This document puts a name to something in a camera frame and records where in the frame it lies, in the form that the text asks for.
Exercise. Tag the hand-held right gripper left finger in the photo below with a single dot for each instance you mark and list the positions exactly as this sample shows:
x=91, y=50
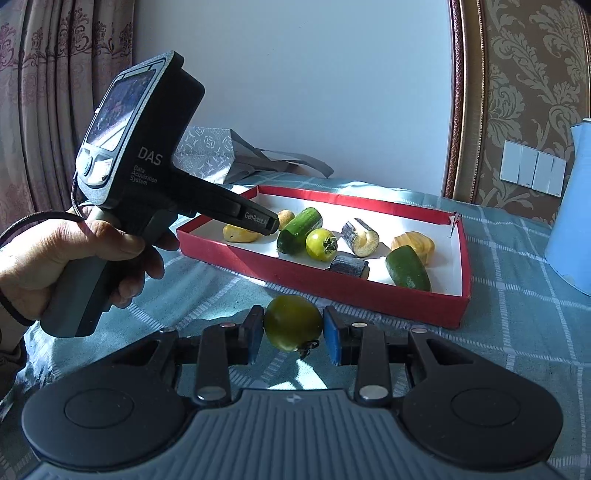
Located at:
x=256, y=334

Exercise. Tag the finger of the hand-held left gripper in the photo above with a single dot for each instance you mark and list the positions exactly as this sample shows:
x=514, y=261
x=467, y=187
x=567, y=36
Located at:
x=249, y=213

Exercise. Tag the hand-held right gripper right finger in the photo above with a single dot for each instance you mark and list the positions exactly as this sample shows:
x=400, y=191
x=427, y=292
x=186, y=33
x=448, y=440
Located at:
x=332, y=337

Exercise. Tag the yellow ribbed fruit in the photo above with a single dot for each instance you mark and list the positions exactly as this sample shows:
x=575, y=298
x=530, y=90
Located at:
x=238, y=235
x=415, y=242

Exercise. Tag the green tomato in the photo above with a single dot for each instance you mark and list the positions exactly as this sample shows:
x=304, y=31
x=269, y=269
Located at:
x=318, y=244
x=291, y=323

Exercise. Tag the small brown potato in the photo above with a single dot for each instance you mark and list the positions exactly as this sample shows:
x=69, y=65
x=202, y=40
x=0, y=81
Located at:
x=287, y=217

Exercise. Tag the long dark green cucumber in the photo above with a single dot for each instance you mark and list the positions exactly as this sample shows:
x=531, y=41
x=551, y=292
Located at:
x=300, y=228

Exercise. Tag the red shallow cardboard box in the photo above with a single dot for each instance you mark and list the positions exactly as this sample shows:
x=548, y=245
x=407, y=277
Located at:
x=369, y=295

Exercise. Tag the purple sugarcane piece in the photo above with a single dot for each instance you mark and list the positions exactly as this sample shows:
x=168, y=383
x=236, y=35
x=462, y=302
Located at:
x=348, y=266
x=358, y=235

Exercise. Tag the short light green cucumber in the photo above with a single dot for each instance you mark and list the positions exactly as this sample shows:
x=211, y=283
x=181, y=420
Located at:
x=406, y=270

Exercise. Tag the person's left forearm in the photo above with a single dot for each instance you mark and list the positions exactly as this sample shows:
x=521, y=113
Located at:
x=5, y=323

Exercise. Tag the person's left hand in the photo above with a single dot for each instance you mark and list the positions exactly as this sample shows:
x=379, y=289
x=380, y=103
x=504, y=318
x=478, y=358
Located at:
x=55, y=258

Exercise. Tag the grey patterned gift bag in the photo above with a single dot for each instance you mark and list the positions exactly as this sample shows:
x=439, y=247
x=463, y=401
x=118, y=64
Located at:
x=207, y=147

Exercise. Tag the pink patterned curtain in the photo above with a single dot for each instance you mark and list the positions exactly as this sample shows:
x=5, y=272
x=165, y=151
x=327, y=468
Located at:
x=37, y=92

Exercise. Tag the teal checkered tablecloth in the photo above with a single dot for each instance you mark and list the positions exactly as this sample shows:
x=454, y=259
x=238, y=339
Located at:
x=508, y=323

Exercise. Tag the black wristband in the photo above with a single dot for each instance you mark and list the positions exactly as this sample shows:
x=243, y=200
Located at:
x=18, y=314

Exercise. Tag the blue electric kettle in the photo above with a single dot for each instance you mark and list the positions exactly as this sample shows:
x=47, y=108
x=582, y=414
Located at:
x=572, y=221

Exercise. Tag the grey wall switch panel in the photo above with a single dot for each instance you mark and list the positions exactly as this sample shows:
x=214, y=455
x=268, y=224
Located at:
x=531, y=168

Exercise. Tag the wooden framed damask wall panel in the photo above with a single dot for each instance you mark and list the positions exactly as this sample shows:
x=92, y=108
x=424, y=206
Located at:
x=521, y=69

